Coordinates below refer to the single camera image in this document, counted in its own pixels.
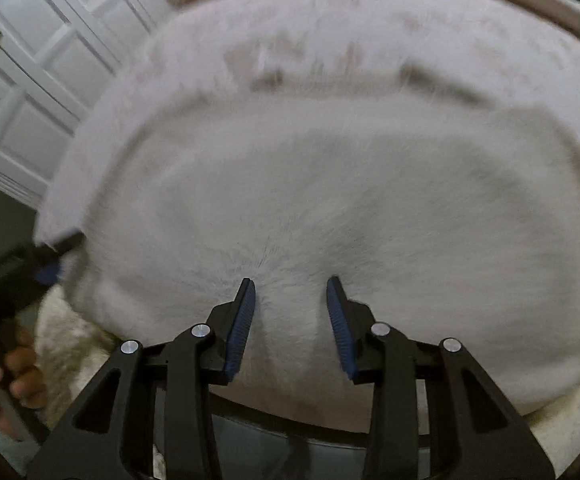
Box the person's left hand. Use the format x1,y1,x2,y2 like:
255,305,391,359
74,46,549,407
0,326,48,442

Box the beige sweater with black hearts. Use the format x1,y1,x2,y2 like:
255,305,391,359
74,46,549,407
66,95,580,428

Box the pink floral bed sheet mattress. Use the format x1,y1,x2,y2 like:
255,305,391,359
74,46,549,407
35,0,580,240

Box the white fluffy rug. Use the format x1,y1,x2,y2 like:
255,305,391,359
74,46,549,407
34,285,580,474

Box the white panelled wardrobe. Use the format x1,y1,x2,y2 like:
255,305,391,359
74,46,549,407
0,0,173,208

